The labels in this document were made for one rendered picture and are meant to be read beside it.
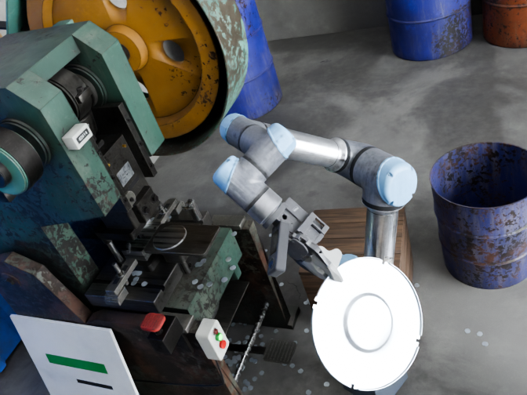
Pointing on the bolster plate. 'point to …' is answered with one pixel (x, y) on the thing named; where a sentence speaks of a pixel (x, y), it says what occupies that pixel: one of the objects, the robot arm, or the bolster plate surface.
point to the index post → (194, 210)
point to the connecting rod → (76, 96)
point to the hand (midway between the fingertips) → (334, 280)
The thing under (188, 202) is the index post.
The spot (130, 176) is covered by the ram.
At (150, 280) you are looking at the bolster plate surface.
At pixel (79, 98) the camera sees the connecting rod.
